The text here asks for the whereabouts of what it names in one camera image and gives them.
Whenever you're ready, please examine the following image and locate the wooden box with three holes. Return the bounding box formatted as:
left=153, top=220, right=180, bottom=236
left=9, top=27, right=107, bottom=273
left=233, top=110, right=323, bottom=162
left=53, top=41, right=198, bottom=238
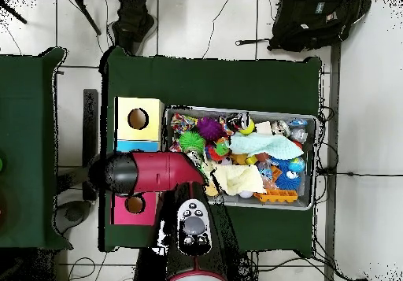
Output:
left=110, top=96, right=165, bottom=225

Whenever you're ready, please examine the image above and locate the clear mesh bin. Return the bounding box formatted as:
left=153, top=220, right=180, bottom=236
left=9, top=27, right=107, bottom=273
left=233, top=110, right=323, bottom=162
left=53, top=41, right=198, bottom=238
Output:
left=158, top=105, right=318, bottom=212

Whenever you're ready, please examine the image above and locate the green spiky rubber ball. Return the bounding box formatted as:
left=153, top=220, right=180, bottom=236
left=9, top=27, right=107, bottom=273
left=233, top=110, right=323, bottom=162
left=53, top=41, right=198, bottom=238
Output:
left=177, top=131, right=206, bottom=155

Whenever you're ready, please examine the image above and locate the purple spiky rubber ball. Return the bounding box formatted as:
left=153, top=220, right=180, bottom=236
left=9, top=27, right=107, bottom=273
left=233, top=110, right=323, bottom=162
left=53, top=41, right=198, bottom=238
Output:
left=196, top=116, right=226, bottom=142

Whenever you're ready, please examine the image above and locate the crushed black can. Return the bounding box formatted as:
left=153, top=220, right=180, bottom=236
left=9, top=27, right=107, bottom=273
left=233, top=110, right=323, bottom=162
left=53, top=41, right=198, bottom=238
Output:
left=225, top=111, right=253, bottom=131

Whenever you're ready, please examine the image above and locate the cream cloth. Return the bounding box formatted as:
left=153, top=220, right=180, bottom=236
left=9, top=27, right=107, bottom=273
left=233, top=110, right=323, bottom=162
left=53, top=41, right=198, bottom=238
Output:
left=204, top=161, right=265, bottom=197

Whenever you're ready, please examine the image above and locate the mint green cloth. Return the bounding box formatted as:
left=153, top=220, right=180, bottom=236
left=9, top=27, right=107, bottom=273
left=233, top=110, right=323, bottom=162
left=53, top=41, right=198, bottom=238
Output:
left=228, top=132, right=305, bottom=161

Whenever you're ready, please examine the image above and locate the dark green table cloth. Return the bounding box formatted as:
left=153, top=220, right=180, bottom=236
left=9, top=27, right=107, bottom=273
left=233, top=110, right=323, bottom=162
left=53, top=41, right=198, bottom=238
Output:
left=98, top=46, right=323, bottom=258
left=0, top=47, right=73, bottom=251

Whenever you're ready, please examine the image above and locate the clear plastic bottle blue label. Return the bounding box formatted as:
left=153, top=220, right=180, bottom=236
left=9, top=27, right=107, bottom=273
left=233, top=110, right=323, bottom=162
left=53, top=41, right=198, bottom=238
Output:
left=256, top=160, right=275, bottom=181

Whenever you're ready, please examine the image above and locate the orange plastic tray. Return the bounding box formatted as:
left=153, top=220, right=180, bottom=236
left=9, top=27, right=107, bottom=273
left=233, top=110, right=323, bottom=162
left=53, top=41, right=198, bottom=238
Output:
left=253, top=188, right=299, bottom=204

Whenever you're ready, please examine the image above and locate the blue fuzzy toy with eyes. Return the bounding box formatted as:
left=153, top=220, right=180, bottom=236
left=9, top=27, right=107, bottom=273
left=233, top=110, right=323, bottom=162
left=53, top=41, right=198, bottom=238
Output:
left=271, top=156, right=303, bottom=191

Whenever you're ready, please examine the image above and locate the black standing panel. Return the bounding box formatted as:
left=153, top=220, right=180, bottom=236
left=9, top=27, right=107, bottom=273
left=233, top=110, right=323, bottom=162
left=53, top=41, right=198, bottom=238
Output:
left=82, top=88, right=99, bottom=202

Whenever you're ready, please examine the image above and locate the person's foot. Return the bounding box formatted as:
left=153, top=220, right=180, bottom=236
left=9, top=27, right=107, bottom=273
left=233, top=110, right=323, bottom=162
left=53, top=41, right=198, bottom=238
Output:
left=106, top=0, right=158, bottom=57

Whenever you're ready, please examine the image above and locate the grey stand foot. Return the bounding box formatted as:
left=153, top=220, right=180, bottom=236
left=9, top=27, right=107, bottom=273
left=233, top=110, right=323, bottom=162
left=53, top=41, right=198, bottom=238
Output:
left=51, top=199, right=93, bottom=235

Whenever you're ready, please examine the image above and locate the black backpack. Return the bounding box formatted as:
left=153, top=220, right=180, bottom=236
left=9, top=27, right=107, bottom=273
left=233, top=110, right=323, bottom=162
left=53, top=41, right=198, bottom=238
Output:
left=267, top=0, right=372, bottom=53

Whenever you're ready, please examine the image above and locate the black tripod leg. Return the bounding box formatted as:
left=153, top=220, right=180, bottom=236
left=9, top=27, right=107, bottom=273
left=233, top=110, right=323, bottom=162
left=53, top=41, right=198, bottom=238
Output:
left=0, top=0, right=28, bottom=24
left=73, top=0, right=102, bottom=36

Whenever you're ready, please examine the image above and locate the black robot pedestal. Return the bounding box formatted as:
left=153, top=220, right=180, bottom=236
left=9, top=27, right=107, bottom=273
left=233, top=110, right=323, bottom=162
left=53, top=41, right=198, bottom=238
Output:
left=133, top=246, right=256, bottom=281

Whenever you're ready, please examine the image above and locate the black floor cable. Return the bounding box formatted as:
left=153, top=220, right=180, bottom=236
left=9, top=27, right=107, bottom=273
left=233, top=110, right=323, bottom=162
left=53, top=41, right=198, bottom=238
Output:
left=316, top=167, right=403, bottom=179

